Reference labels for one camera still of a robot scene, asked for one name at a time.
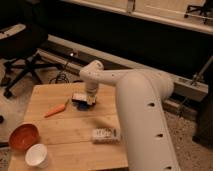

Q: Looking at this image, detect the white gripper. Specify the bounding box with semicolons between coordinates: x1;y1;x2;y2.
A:
85;82;99;105

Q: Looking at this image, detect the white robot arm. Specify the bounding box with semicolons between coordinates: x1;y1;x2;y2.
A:
80;60;181;171

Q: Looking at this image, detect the orange carrot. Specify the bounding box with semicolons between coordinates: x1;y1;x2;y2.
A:
45;101;68;118

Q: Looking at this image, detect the white paper cup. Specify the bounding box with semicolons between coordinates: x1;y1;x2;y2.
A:
25;144;48;168

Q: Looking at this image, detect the orange bowl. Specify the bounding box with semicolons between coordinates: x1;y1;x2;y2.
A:
9;124;40;152

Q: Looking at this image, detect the black office chair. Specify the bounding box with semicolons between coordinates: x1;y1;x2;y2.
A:
0;0;62;98

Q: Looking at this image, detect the black stand top right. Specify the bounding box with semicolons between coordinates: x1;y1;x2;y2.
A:
184;0;213;24

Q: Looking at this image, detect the black cable on floor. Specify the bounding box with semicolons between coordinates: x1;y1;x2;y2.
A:
48;54;73;84

